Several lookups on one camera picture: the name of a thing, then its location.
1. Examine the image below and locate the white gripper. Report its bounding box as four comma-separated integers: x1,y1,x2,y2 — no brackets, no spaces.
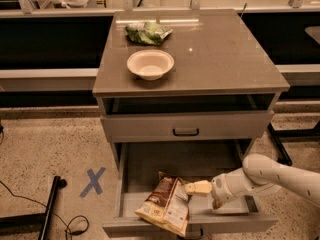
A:
184,168,280,210

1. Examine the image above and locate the brown chip bag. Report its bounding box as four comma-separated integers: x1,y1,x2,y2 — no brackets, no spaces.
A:
135,172,190,237

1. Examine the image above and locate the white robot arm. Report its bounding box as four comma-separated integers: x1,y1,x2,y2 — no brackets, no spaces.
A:
184,154,320,209

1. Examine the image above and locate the open bottom drawer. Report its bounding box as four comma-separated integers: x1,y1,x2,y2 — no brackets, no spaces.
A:
103,140,277,240

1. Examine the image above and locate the grey drawer cabinet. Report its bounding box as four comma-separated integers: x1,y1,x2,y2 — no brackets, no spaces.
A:
93,10,289,159

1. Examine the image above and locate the green chip bag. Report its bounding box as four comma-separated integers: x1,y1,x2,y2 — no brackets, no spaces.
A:
125,21,173,46

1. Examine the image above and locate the black wheeled stand right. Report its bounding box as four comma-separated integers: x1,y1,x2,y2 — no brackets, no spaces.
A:
268,121,320,166

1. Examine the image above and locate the blue tape cross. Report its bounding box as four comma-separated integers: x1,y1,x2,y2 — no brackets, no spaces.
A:
80,167,106,198

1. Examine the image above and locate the white paper bowl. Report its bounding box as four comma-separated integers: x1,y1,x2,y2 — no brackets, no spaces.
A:
127,49,174,81

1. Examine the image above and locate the black floor stand left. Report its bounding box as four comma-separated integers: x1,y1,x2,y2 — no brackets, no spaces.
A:
0,176,67,240

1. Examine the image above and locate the black cable on floor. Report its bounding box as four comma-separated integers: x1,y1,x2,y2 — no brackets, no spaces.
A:
0,179,90,240

